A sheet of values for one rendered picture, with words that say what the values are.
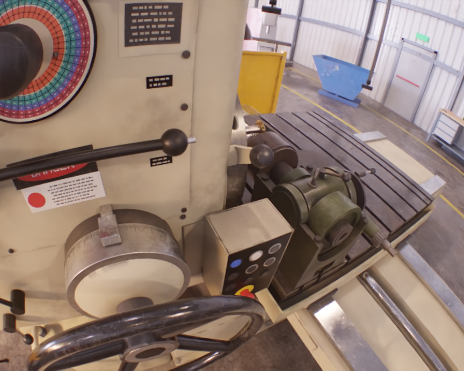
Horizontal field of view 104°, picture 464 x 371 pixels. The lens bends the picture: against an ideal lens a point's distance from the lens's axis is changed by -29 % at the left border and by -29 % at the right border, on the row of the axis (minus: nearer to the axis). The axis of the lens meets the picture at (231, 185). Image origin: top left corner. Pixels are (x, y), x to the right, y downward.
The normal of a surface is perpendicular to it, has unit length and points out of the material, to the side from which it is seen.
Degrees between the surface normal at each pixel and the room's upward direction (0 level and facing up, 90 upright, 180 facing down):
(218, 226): 0
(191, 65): 90
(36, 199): 90
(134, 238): 16
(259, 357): 0
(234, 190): 92
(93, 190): 90
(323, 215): 47
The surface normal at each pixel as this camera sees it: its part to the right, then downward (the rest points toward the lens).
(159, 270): 0.73, 0.18
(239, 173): 0.46, 0.47
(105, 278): 0.32, 0.18
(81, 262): -0.33, -0.58
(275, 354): 0.11, -0.77
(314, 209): -0.63, -0.32
